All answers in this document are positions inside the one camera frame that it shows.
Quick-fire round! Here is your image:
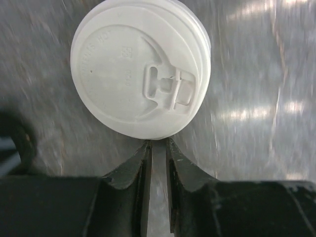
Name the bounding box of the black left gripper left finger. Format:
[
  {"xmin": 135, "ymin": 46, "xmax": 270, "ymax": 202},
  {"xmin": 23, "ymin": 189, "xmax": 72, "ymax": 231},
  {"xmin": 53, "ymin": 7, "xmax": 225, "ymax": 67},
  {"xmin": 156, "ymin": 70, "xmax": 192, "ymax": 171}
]
[{"xmin": 0, "ymin": 141, "xmax": 151, "ymax": 237}]

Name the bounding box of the stack of white lids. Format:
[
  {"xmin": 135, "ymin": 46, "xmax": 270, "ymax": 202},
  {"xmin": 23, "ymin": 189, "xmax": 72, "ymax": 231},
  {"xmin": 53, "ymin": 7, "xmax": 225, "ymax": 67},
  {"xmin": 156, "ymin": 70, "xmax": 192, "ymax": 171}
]
[{"xmin": 70, "ymin": 0, "xmax": 211, "ymax": 140}]

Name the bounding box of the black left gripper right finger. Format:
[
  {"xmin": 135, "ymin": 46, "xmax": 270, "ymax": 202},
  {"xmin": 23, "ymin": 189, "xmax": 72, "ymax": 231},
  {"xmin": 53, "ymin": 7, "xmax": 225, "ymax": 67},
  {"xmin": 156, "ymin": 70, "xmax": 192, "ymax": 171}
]
[{"xmin": 166, "ymin": 138, "xmax": 316, "ymax": 237}]

